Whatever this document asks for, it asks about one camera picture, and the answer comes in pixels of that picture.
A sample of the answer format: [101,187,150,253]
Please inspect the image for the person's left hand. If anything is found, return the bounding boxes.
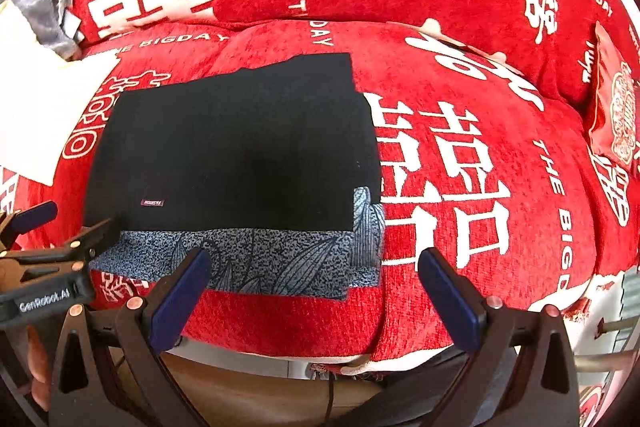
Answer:
[25,327,57,384]

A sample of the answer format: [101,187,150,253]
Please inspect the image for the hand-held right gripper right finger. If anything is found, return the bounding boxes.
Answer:
[417,247,583,427]

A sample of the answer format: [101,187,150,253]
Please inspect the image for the white cloth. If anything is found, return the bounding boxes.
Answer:
[0,0,121,188]

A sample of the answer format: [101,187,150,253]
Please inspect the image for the blue patterned cloth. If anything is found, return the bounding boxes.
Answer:
[90,186,388,302]

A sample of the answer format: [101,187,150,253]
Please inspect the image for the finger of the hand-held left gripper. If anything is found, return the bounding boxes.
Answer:
[2,216,122,269]
[0,201,59,253]

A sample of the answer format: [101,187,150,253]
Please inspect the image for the black cable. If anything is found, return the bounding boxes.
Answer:
[321,369,337,427]

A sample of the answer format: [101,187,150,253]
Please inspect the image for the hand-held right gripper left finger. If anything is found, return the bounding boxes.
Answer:
[47,248,213,427]

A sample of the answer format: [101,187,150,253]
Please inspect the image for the black pants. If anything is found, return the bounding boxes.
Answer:
[82,52,383,233]

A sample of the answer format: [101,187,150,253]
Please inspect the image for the red printed blanket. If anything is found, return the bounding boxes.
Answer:
[0,0,640,380]

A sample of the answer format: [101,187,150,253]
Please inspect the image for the red embroidered cushion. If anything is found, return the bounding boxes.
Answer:
[582,21,640,180]

